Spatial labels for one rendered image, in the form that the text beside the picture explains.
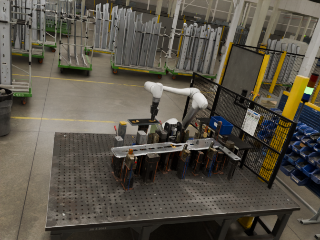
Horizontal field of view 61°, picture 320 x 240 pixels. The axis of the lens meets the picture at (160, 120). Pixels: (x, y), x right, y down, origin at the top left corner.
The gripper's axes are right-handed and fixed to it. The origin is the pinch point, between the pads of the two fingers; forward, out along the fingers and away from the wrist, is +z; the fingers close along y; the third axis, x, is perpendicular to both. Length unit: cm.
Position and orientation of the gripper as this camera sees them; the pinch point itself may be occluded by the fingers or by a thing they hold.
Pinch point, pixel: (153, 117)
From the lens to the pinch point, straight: 319.0
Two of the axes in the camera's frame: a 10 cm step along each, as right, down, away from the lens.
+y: 6.7, 4.0, -6.2
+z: -1.8, 9.1, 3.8
